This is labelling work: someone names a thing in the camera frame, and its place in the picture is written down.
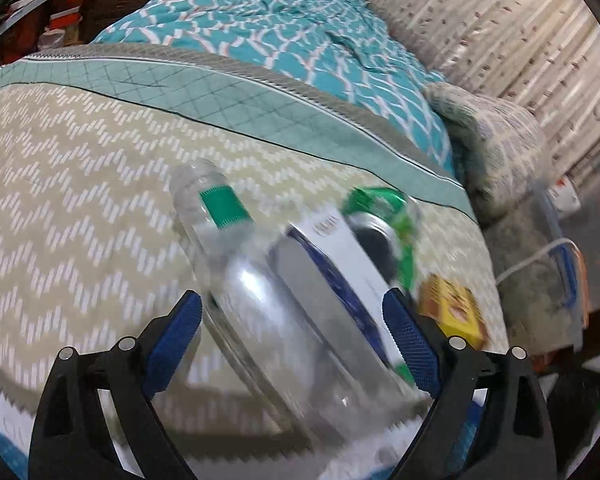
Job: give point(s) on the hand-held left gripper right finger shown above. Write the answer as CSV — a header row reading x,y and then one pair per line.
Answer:
x,y
410,335

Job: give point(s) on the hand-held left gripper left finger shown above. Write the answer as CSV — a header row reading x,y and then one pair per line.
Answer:
x,y
172,345

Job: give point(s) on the small yellow box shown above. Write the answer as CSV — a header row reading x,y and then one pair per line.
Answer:
x,y
455,310

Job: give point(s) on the clear plastic bottle green label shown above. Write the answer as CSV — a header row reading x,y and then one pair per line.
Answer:
x,y
260,320

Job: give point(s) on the white and blue carton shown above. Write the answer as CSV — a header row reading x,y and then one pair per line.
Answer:
x,y
350,260

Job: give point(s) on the green drink can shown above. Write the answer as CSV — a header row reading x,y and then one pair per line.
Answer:
x,y
375,245

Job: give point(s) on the beige and blue patterned bedspread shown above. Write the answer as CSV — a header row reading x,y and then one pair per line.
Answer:
x,y
80,210

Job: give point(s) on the black device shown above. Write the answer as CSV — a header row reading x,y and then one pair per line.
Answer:
x,y
577,410

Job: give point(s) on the folded checked quilt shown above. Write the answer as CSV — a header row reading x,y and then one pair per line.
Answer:
x,y
500,145

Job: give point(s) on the beige leaf-print curtain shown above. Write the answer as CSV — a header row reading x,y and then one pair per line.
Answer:
x,y
505,25

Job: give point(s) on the dark wooden nightstand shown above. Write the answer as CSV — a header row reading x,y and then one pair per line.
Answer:
x,y
110,15

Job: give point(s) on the teal patterned quilt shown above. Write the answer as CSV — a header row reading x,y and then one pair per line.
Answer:
x,y
280,15

